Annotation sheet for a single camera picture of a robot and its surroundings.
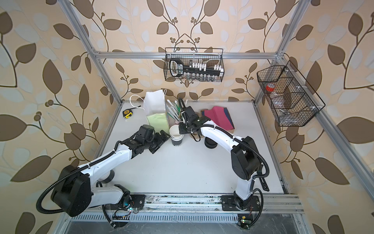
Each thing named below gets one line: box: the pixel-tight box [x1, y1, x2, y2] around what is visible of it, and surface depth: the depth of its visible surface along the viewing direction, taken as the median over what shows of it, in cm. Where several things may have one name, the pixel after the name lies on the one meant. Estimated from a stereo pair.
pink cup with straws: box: [165, 98, 184, 127], surface depth 95 cm
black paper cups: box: [168, 124, 185, 147], surface depth 88 cm
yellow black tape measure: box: [122, 105, 142, 119], surface depth 113 cm
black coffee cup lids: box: [204, 136, 218, 149], surface depth 95 cm
